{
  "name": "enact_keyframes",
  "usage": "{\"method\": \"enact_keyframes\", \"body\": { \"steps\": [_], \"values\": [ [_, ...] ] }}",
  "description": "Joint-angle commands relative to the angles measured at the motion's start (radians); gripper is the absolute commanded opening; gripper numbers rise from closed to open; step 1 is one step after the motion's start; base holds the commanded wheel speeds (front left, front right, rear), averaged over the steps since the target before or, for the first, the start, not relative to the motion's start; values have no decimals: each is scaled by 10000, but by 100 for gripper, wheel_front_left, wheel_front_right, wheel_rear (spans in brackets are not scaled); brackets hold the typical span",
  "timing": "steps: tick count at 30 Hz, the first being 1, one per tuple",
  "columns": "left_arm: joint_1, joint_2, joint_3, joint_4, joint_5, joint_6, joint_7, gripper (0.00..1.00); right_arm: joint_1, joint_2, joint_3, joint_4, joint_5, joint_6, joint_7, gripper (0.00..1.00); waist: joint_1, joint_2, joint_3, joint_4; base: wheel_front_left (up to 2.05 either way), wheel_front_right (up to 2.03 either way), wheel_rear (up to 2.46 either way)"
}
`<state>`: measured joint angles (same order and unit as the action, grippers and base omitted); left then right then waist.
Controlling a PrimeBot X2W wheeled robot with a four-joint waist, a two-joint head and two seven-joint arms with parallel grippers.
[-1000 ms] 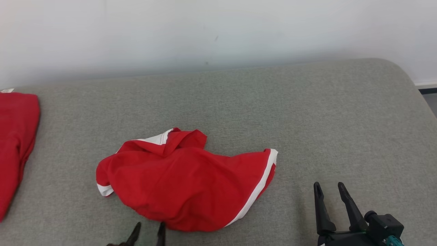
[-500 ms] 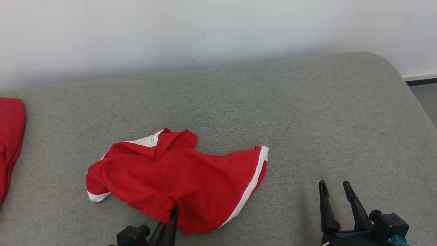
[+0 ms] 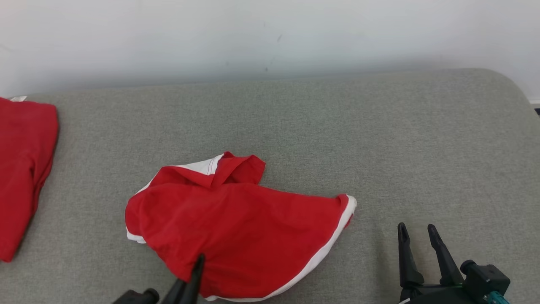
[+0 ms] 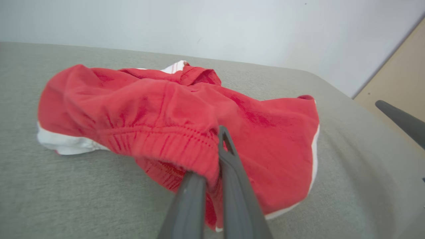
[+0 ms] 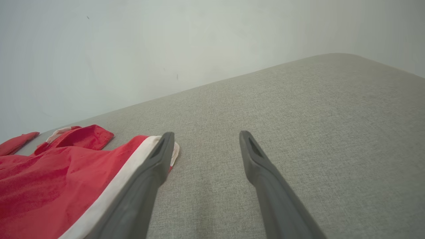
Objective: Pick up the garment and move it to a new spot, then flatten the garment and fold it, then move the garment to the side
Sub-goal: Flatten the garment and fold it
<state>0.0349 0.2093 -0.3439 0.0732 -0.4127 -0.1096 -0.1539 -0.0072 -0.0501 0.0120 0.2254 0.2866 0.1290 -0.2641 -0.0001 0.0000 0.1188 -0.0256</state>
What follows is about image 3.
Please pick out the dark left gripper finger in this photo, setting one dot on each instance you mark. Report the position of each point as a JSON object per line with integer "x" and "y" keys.
{"x": 174, "y": 293}
{"x": 195, "y": 283}

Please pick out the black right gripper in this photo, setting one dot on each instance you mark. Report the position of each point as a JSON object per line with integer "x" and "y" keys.
{"x": 434, "y": 294}

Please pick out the red white basketball shorts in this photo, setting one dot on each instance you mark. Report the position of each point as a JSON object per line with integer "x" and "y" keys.
{"x": 244, "y": 228}

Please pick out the red Bulls basketball jersey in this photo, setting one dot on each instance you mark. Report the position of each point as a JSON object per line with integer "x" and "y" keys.
{"x": 23, "y": 169}

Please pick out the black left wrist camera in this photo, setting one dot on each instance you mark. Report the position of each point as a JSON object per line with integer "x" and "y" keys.
{"x": 137, "y": 297}

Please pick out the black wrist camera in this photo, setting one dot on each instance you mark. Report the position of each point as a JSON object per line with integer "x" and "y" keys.
{"x": 487, "y": 278}
{"x": 137, "y": 297}

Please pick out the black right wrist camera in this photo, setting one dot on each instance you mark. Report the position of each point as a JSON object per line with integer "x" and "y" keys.
{"x": 487, "y": 278}

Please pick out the white wall baseboard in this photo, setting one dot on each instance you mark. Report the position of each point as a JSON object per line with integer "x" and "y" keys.
{"x": 535, "y": 103}

